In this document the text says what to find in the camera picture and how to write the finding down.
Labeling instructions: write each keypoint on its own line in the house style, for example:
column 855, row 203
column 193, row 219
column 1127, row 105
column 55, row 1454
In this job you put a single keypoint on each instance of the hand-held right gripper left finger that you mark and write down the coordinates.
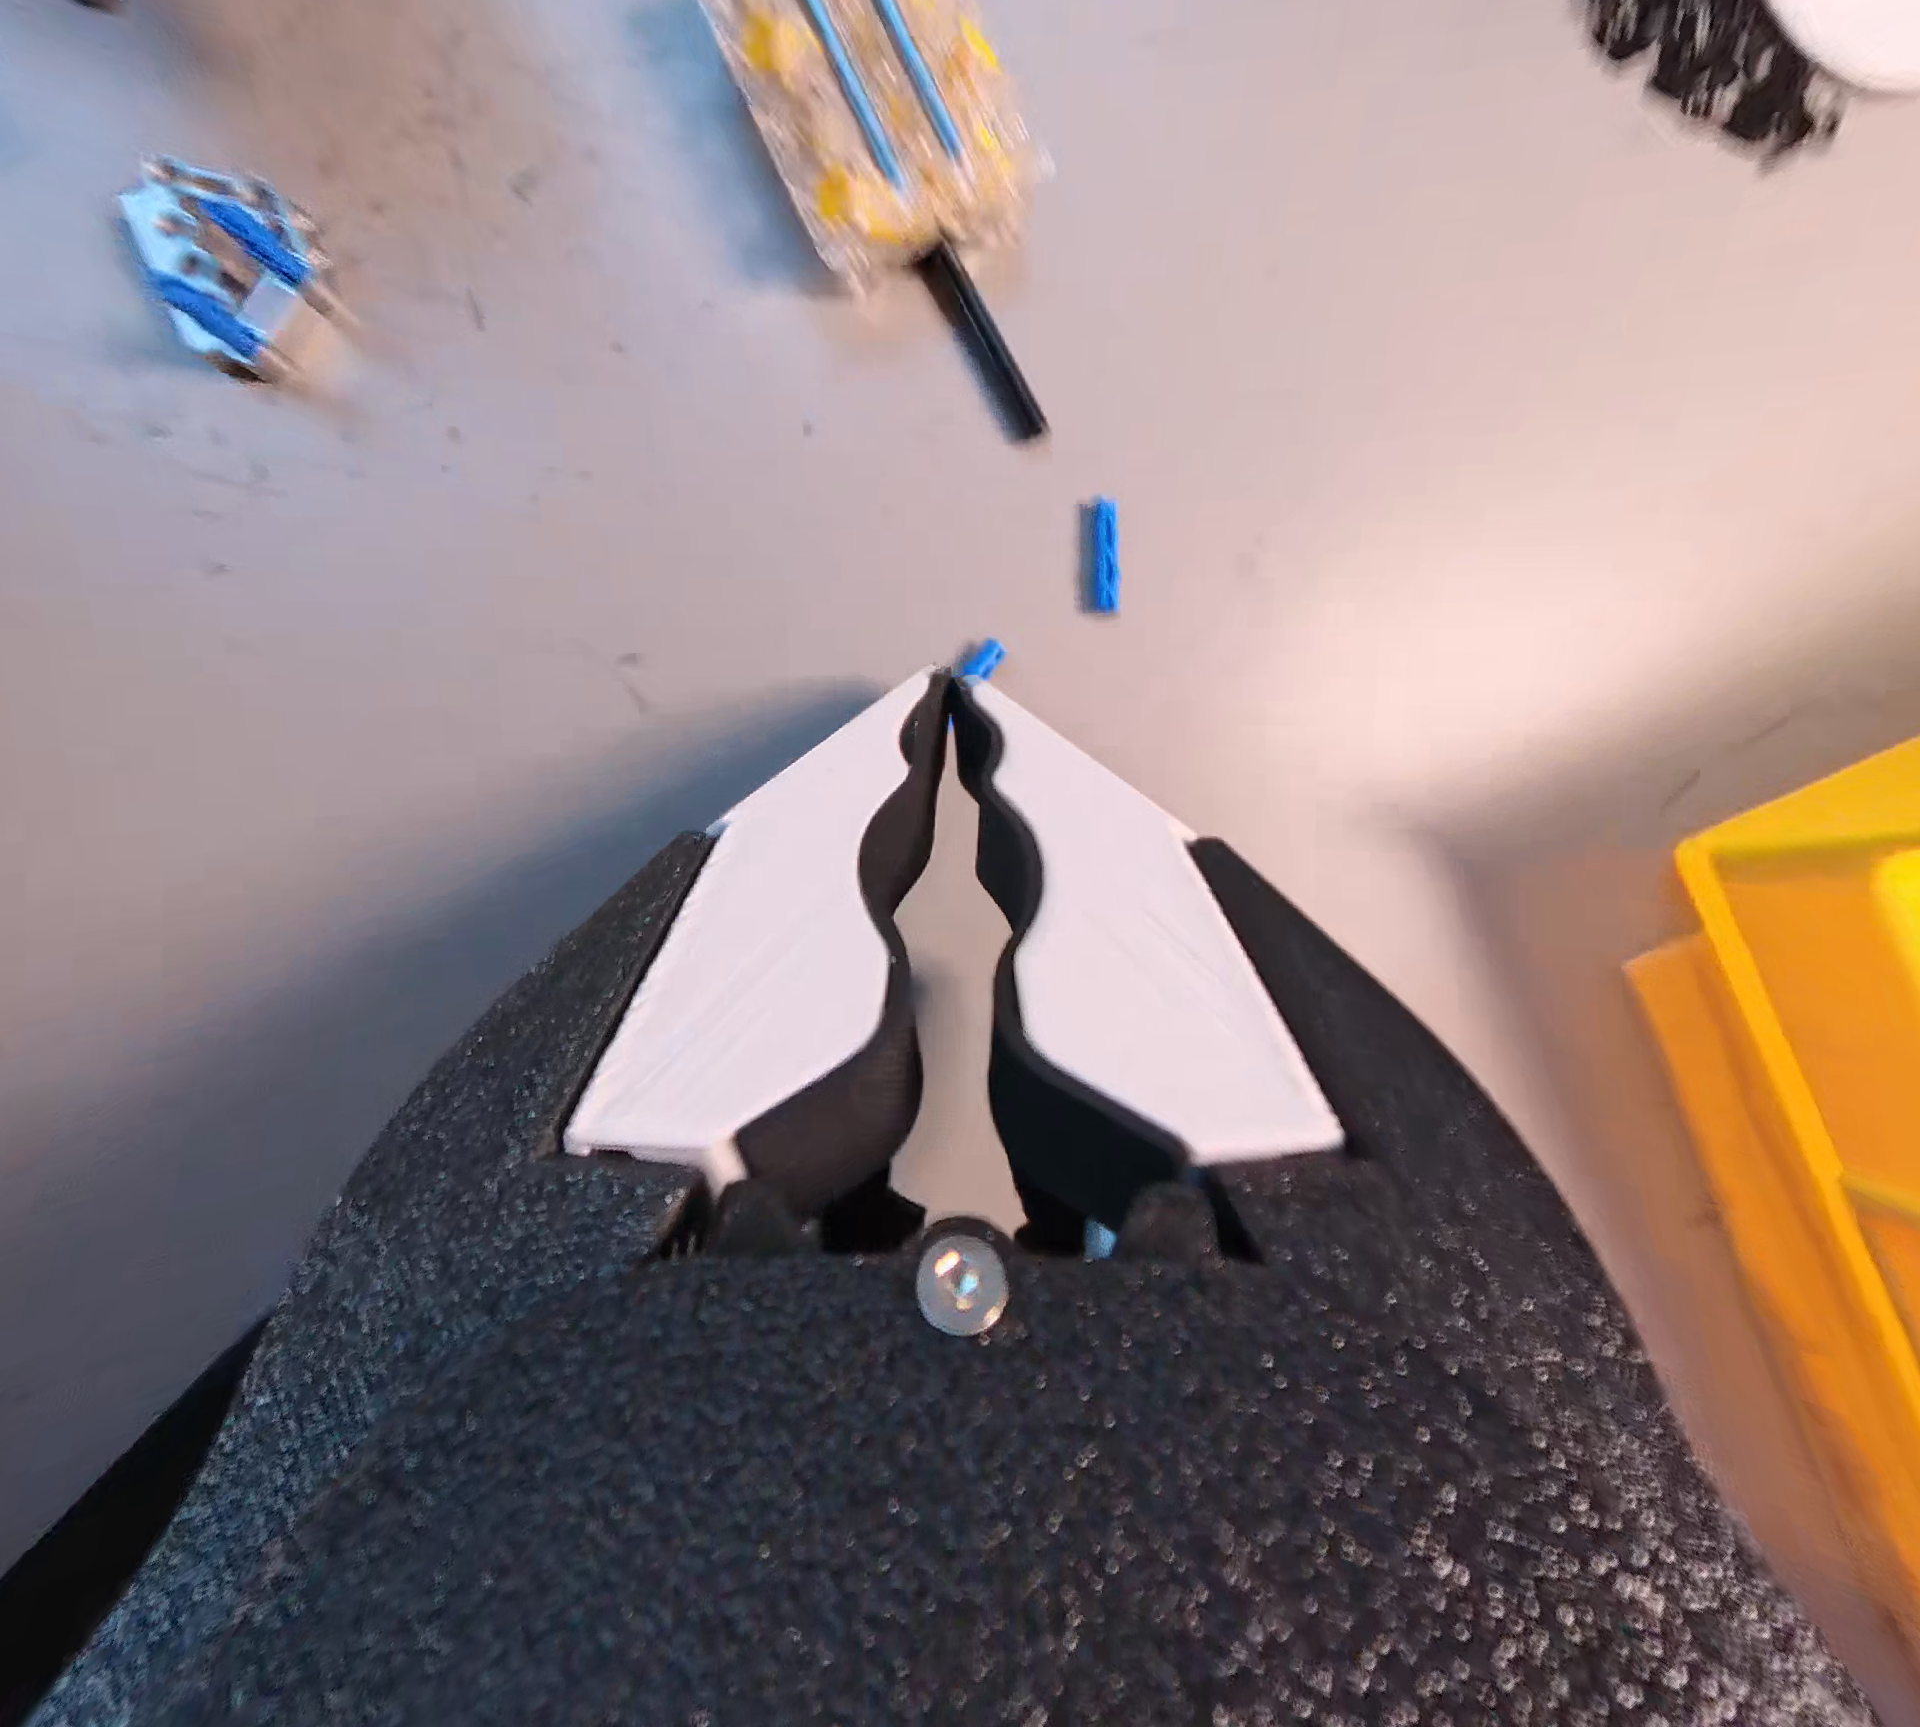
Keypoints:
column 751, row 992

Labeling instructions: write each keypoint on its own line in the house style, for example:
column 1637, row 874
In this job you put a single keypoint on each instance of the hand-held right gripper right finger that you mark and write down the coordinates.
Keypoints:
column 1170, row 992

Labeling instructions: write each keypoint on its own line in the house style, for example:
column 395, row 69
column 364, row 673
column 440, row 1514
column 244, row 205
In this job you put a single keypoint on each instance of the clear engine block model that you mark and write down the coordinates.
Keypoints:
column 862, row 63

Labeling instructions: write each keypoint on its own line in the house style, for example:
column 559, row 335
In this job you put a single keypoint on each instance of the yellow plastic bin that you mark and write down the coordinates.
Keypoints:
column 1800, row 1082

